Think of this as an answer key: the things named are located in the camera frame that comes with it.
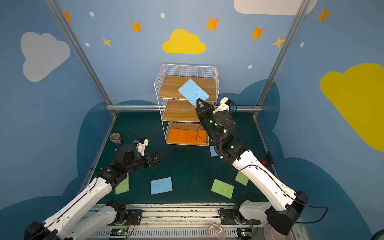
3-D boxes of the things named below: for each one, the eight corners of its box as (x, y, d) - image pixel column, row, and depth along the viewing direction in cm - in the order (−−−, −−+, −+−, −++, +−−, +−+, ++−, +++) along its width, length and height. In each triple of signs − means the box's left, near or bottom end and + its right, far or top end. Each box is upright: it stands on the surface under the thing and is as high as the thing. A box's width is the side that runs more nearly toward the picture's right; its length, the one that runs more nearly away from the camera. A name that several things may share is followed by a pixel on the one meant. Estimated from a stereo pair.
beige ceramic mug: (111, 143, 104) (108, 139, 100) (114, 137, 108) (111, 132, 104) (121, 144, 105) (118, 139, 100) (124, 137, 108) (121, 132, 104)
